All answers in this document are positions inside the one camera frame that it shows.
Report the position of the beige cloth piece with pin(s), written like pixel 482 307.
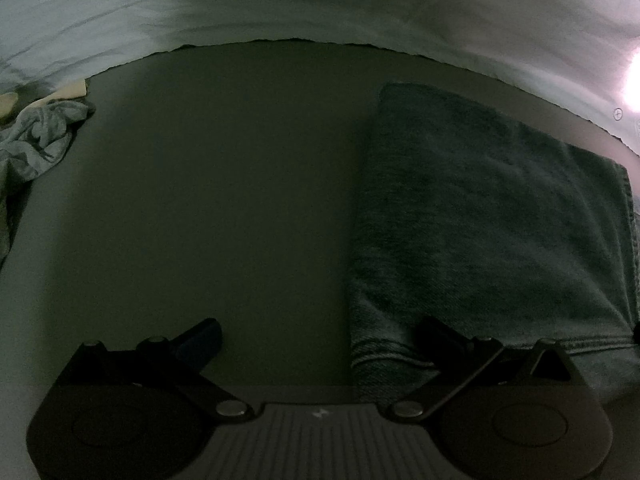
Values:
pixel 75 90

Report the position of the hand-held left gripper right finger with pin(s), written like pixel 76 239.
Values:
pixel 442 336

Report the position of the pale green printed sheet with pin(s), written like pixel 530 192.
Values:
pixel 280 5

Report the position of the dark green towel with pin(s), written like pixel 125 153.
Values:
pixel 475 220

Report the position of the pale yellow cloth piece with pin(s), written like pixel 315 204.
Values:
pixel 7 105

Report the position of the crumpled grey cloth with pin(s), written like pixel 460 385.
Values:
pixel 37 142

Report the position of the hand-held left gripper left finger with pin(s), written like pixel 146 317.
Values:
pixel 202 344

